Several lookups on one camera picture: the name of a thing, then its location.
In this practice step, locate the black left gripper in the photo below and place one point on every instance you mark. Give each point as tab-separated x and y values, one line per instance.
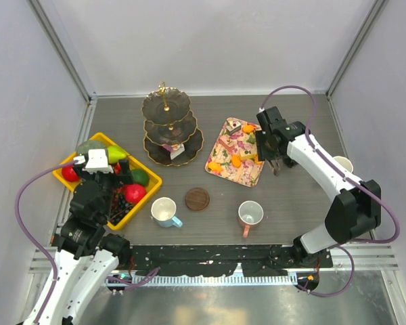
124	177

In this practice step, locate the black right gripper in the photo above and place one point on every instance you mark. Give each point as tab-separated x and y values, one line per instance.
262	154

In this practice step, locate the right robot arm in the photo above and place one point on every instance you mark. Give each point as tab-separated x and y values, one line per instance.
354	208

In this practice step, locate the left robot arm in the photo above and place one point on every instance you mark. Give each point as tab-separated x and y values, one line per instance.
85	254

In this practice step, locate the purple grape bunch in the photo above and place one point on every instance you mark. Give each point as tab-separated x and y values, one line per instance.
115	202

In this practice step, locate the red lychee strawberry bunch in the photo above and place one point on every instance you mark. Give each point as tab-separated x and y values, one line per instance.
120	176

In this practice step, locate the black mug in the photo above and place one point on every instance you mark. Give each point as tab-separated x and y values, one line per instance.
289	162

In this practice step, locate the orange fish pastry right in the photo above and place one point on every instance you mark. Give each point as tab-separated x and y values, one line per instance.
247	129

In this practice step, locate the orange fish pastry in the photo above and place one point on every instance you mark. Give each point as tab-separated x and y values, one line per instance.
214	166
236	161
247	129

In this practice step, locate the cream cake slice with kiwi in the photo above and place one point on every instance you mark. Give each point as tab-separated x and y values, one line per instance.
248	155

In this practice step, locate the dark blue grape bunch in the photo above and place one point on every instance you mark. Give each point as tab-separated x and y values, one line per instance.
123	209

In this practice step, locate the yellow plastic fruit tray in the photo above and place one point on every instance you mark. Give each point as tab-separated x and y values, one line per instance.
151	189

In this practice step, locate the red pomegranate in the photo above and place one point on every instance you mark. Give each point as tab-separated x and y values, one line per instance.
134	193

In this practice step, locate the red apple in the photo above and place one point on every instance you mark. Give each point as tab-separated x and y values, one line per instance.
69	174

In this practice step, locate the green yellow pear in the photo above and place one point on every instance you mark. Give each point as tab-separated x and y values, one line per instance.
115	153

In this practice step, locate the green lime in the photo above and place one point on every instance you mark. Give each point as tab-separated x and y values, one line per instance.
140	177

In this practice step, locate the orange fish pastry middle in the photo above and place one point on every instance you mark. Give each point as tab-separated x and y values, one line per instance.
236	161

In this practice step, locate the floral rectangular tray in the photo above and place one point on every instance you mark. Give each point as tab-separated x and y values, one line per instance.
249	173

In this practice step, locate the green netted melon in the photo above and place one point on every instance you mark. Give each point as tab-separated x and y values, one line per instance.
88	145

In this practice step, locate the chocolate cherry cake slice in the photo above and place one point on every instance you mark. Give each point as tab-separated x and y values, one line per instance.
233	127

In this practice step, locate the pink layered cake slice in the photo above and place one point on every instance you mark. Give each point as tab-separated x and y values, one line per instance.
227	144

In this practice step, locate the orange fish pastry near left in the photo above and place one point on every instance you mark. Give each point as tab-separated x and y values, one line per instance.
214	166

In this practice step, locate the light blue mug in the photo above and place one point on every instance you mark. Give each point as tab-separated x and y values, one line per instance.
163	211

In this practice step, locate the pink mug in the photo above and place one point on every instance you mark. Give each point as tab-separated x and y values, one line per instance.
250	214

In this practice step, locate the grey mug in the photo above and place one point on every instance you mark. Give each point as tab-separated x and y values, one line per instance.
345	163

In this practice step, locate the three-tier black gold stand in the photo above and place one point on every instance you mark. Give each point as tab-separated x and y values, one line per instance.
168	121

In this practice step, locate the round wooden coaster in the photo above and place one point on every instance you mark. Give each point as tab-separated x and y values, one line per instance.
197	199

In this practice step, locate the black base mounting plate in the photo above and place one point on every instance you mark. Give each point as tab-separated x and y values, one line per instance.
223	260

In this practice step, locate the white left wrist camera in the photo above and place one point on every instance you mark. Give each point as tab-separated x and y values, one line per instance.
96	160

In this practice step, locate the white slotted cable duct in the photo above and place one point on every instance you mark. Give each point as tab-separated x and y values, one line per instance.
236	279

